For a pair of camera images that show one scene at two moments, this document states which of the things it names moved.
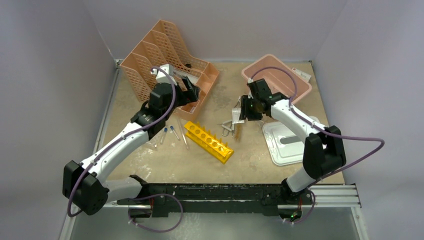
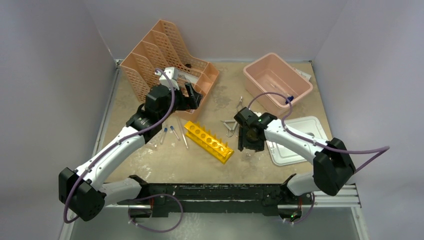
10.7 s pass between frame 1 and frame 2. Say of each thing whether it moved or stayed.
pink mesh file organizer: stayed
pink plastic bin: stayed
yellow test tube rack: stayed
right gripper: moved
